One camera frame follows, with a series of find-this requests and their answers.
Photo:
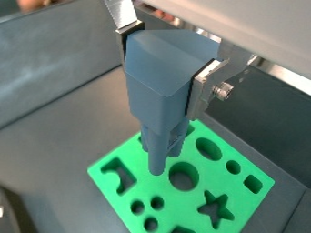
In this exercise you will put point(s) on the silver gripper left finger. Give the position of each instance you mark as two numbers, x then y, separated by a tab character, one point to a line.
128	22

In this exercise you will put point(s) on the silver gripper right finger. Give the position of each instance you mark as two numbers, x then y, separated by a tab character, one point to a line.
209	82

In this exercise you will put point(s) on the green shape sorter board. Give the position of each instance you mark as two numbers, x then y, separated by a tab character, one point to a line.
206	194

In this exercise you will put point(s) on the blue three prong peg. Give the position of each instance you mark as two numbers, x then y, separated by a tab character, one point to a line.
162	60

